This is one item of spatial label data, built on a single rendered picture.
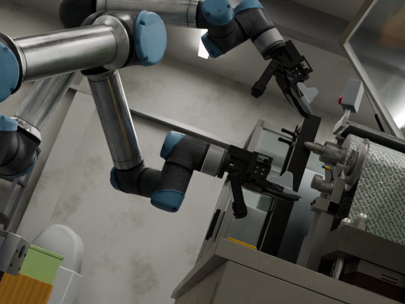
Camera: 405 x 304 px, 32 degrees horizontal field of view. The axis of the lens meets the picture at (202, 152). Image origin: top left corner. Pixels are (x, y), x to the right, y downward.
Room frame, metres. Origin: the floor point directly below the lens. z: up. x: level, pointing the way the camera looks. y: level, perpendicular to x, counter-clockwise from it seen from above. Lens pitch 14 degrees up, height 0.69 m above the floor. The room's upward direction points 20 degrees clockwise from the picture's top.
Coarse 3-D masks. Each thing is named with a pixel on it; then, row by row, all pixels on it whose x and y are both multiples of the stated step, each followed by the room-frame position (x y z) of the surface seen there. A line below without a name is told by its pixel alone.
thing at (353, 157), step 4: (352, 152) 1.75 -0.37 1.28; (356, 152) 1.72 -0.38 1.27; (352, 156) 1.74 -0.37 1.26; (356, 156) 1.72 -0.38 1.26; (348, 160) 1.77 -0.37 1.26; (352, 160) 1.72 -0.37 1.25; (356, 160) 1.72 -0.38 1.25; (348, 164) 1.75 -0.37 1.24; (352, 164) 1.72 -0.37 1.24; (348, 168) 1.74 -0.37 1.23; (352, 168) 1.72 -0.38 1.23; (344, 172) 1.77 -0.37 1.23; (348, 172) 1.74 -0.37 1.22; (348, 176) 1.76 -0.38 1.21
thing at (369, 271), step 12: (348, 264) 1.59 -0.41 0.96; (360, 264) 1.50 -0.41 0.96; (372, 264) 1.50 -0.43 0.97; (348, 276) 1.57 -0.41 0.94; (360, 276) 1.51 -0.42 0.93; (372, 276) 1.50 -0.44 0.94; (384, 276) 1.50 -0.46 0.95; (396, 276) 1.50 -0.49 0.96; (372, 288) 1.51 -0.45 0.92; (384, 288) 1.51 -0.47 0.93; (396, 288) 1.50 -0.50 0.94; (396, 300) 1.50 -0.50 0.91
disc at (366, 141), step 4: (364, 140) 1.75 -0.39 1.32; (368, 140) 1.71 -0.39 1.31; (368, 144) 1.69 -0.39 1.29; (368, 148) 1.69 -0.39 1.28; (364, 156) 1.69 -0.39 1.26; (364, 160) 1.68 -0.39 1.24; (364, 164) 1.68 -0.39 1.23; (360, 168) 1.69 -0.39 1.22; (360, 172) 1.69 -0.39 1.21; (356, 176) 1.71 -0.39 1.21; (356, 180) 1.70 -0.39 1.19; (352, 184) 1.73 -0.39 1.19; (348, 188) 1.76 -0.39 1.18; (352, 188) 1.73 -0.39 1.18
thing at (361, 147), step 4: (360, 144) 1.73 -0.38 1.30; (364, 144) 1.72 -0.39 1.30; (356, 148) 1.76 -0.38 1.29; (360, 148) 1.71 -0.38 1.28; (364, 148) 1.71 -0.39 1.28; (360, 152) 1.70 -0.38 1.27; (364, 152) 1.70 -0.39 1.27; (360, 156) 1.70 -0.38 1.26; (360, 160) 1.70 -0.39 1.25; (356, 164) 1.71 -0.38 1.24; (360, 164) 1.70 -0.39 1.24; (356, 168) 1.70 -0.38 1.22; (352, 172) 1.73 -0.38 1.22; (356, 172) 1.71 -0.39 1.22; (352, 176) 1.72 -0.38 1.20; (348, 180) 1.74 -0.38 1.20; (352, 180) 1.73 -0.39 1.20; (348, 184) 1.76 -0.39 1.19; (356, 184) 1.74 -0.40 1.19
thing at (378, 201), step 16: (368, 192) 1.69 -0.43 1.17; (384, 192) 1.69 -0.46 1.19; (400, 192) 1.69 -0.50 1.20; (352, 208) 1.69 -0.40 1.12; (368, 208) 1.69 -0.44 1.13; (384, 208) 1.69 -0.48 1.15; (400, 208) 1.69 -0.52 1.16; (352, 224) 1.69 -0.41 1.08; (368, 224) 1.69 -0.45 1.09; (384, 224) 1.69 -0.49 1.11; (400, 224) 1.69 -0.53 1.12; (400, 240) 1.69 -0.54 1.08
